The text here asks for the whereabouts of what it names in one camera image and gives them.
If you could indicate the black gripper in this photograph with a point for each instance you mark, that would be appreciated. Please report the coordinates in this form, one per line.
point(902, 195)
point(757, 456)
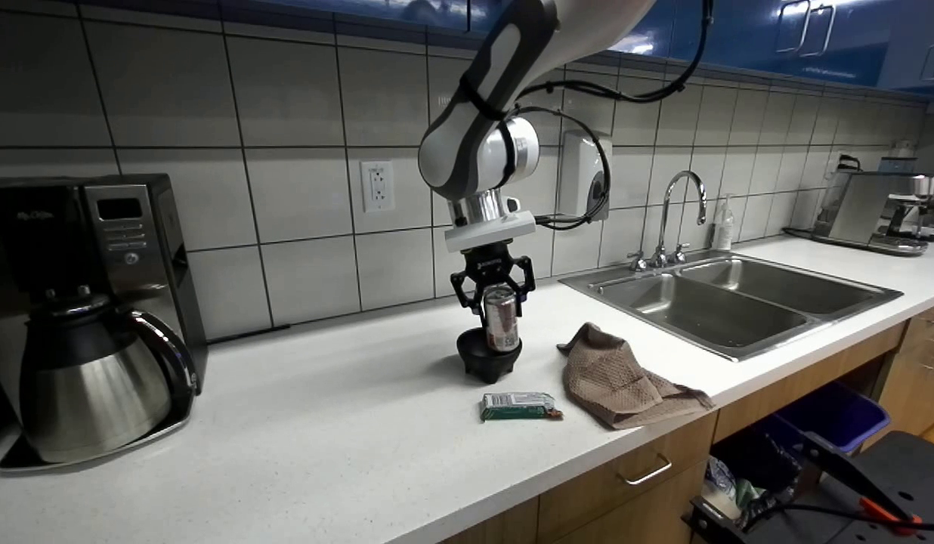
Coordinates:
point(494, 265)

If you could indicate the silver coke can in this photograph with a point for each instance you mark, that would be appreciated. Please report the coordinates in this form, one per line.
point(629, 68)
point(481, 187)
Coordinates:
point(502, 317)

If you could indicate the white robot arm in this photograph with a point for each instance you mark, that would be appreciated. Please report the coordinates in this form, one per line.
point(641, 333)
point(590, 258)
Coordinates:
point(485, 91)

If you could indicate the small black bowl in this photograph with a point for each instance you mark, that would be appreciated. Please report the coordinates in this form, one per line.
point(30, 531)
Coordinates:
point(485, 359)

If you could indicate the green white snack packet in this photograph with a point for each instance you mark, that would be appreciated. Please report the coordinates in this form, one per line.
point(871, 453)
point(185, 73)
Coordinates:
point(518, 405)

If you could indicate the beige woven cloth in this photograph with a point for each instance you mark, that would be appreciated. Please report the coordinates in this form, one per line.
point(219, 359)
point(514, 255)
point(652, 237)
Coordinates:
point(612, 378)

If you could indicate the chrome sink faucet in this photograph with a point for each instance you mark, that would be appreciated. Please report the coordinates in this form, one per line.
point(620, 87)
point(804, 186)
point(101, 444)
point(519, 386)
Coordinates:
point(669, 200)

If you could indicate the stainless steel sink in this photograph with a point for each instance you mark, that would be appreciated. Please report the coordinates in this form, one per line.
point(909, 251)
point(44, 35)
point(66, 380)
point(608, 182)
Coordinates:
point(725, 304)

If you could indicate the small soap bottle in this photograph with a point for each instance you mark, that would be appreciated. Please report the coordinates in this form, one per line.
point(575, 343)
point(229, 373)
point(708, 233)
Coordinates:
point(722, 233)

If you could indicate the wooden base cabinet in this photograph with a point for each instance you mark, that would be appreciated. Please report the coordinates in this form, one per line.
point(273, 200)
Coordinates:
point(605, 501)

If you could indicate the blue plastic bin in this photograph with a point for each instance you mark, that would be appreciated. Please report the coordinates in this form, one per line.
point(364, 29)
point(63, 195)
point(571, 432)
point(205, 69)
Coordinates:
point(833, 415)

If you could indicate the black coffee maker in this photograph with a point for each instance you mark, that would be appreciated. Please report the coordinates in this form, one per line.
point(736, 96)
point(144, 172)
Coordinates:
point(122, 243)

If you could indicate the silver espresso machine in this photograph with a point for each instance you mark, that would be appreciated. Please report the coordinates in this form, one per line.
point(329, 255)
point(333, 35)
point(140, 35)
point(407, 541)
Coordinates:
point(868, 207)

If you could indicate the steel coffee carafe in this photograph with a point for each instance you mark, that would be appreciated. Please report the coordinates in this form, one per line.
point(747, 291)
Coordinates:
point(91, 386)

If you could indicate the black cart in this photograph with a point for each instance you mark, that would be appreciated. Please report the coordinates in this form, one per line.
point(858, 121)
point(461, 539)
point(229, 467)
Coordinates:
point(889, 485)

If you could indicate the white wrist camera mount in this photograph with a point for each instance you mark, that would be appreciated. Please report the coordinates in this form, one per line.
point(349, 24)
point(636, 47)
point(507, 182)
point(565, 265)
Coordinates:
point(485, 233)

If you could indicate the white wall dispenser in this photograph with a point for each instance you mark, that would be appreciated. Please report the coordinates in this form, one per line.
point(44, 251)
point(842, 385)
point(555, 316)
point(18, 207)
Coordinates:
point(575, 176)

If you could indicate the white wall outlet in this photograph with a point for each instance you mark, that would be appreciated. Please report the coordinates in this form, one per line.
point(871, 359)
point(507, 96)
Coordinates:
point(377, 187)

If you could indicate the blue wall cabinets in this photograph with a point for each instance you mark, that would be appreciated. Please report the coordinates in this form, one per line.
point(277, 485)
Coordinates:
point(769, 35)

